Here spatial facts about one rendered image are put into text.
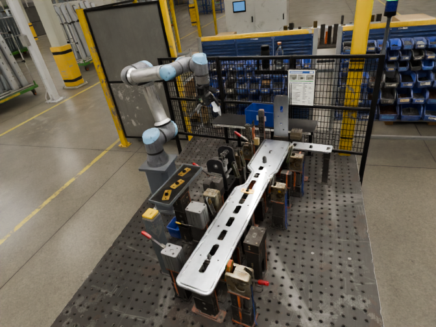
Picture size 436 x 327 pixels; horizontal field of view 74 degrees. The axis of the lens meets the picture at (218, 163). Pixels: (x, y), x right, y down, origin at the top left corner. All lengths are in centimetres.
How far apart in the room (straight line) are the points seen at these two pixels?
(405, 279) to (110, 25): 411
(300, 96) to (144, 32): 227
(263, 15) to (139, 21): 490
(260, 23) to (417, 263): 688
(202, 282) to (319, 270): 71
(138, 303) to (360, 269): 122
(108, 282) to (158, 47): 290
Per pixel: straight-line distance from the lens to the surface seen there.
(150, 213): 152
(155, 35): 396
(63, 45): 927
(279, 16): 836
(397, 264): 288
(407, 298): 270
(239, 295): 139
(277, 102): 226
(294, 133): 229
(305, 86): 247
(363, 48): 239
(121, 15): 416
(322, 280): 175
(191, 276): 141
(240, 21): 855
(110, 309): 183
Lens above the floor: 212
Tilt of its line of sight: 33 degrees down
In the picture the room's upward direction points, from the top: 8 degrees counter-clockwise
